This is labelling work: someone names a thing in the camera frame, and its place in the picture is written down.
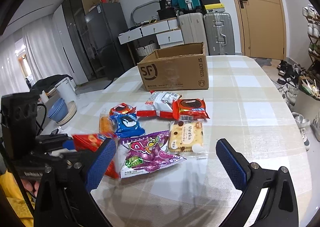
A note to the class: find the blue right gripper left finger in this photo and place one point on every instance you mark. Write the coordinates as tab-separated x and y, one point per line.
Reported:
96	163

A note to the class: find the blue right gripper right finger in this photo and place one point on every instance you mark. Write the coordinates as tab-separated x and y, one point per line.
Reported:
234	164

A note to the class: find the red chip bag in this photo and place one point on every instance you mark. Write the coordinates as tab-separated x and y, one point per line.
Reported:
92	142

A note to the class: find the purple snack bag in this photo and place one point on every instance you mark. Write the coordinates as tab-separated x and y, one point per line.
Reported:
145	154

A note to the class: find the left hand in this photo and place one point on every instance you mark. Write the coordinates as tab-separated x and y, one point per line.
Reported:
31	186

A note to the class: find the orange bread packet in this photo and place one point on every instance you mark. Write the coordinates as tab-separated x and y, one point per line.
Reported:
105	124

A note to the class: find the blue bowl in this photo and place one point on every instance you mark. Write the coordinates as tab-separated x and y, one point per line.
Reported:
58	111

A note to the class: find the blue Oreo packet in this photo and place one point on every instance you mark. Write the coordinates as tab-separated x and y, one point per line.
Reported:
127	125

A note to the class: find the cream cracker packet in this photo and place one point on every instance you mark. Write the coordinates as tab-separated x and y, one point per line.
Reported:
186	136

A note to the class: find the small red Oreo packet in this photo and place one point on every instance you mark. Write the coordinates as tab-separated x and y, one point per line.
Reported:
122	108

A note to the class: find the checkered tablecloth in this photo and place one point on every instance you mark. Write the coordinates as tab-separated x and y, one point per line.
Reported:
245	108

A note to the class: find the white red snack packet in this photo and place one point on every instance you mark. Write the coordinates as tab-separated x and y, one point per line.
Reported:
158	104

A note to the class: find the white curtain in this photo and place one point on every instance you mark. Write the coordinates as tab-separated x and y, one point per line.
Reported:
44	51

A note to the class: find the SF cardboard box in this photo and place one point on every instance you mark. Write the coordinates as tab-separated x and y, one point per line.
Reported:
181	67

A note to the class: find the grey white laundry basket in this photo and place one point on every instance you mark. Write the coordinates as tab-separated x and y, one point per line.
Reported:
146	50

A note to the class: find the silver suitcase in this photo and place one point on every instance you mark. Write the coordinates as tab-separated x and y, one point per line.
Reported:
219	33

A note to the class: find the black refrigerator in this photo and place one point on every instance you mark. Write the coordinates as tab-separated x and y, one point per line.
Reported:
105	23

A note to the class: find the white drawer desk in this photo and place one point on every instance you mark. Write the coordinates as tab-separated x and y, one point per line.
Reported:
167	33

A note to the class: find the beige suitcase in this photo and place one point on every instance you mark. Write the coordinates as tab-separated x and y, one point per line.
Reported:
193	30

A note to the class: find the tall dark cabinet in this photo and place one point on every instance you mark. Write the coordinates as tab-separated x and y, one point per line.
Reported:
74	12

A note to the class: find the wooden door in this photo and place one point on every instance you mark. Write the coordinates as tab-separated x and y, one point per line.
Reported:
262	28

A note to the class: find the wooden shoe rack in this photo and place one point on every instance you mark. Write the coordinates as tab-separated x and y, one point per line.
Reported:
312	17

